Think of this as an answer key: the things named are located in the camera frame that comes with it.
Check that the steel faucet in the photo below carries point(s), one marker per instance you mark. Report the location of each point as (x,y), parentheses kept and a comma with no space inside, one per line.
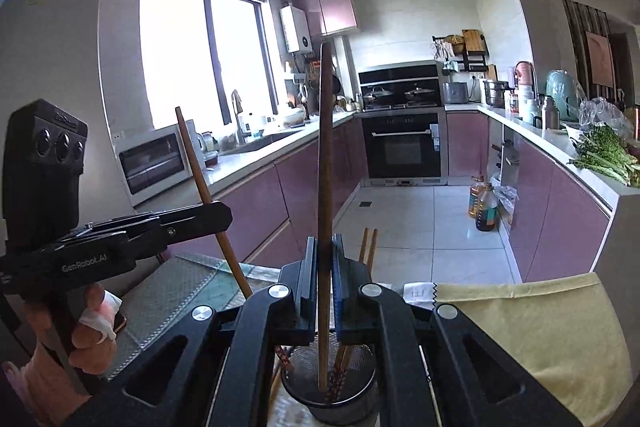
(236,107)

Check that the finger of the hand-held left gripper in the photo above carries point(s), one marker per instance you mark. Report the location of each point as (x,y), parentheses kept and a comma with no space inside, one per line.
(195,218)
(125,222)

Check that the brown wall hanging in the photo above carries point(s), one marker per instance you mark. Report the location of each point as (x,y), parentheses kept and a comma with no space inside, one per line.
(600,59)

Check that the dark oil bottle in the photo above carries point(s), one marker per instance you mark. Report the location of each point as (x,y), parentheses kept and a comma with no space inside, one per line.
(487,212)

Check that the black wall rack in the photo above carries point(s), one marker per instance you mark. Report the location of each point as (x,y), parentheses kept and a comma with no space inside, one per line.
(475,59)

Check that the wooden cutting board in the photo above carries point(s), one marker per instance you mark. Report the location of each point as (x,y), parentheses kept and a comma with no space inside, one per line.
(471,40)

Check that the green leafy vegetables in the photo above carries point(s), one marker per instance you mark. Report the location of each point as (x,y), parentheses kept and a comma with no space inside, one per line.
(605,152)

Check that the yellow oil bottle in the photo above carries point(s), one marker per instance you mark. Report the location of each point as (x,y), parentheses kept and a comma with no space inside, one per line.
(475,202)

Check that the pale green appliance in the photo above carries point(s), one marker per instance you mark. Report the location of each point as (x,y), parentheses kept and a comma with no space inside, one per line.
(562,92)

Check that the silver toaster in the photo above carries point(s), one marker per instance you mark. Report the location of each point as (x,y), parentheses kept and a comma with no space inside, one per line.
(455,93)

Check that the pink kettle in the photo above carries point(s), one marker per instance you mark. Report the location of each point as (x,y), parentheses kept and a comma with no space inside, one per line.
(524,74)

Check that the kitchen sink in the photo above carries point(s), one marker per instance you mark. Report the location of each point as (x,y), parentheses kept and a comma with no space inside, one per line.
(260,142)

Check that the black mesh utensil holder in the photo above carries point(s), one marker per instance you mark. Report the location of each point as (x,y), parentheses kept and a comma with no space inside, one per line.
(312,412)

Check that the clear plastic bag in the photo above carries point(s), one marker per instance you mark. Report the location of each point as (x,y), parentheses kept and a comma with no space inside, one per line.
(605,114)

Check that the pink wall cabinet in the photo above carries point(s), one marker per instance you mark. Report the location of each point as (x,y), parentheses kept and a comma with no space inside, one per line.
(330,9)

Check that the black built-in oven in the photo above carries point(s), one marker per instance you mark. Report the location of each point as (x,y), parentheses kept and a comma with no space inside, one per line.
(400,147)

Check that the white toaster oven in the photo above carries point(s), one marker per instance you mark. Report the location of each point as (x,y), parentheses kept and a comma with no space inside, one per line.
(150,162)

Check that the white jar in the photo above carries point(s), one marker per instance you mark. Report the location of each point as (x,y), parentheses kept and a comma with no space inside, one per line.
(526,104)

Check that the grey refrigerator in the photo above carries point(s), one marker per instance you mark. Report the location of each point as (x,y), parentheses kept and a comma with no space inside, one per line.
(60,57)

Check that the pink base cabinets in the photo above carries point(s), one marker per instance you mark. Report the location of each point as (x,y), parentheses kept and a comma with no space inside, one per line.
(550,207)
(260,197)

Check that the white water heater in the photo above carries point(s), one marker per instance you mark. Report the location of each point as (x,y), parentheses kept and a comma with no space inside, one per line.
(296,29)

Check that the yellow and grey placemat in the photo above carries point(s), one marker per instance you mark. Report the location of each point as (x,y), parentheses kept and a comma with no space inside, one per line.
(525,332)

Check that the beige bowl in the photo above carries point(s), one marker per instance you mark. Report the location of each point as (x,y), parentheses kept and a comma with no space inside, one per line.
(294,118)

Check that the long brown chopstick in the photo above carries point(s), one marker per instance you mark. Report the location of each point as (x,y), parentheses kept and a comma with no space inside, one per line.
(200,177)
(325,157)

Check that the person's left hand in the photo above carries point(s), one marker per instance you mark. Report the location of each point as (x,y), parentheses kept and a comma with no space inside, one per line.
(97,347)

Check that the lidded cooking pot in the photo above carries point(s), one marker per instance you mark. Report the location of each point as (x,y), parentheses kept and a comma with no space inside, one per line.
(377,96)

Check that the steel stock pot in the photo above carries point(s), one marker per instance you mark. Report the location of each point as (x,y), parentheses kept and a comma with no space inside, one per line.
(495,93)

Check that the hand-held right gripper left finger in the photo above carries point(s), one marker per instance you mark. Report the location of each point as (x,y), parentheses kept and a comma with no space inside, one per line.
(311,292)

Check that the black range hood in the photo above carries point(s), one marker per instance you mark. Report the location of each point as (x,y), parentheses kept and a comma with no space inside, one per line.
(397,76)

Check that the green patterned tablecloth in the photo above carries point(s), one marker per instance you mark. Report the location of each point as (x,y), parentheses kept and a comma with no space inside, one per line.
(170,297)

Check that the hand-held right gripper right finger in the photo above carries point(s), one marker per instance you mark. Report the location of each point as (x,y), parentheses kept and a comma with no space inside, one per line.
(339,292)

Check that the short brown chopstick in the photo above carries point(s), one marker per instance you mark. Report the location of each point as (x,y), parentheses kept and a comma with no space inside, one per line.
(363,247)
(373,249)

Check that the kitchen window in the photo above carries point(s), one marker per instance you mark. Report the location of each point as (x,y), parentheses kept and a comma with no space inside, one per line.
(200,57)

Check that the steel thermos flask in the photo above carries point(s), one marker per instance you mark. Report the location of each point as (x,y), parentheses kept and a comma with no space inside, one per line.
(551,114)

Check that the lidded wok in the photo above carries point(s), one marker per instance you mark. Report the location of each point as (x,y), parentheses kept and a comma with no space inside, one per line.
(419,95)

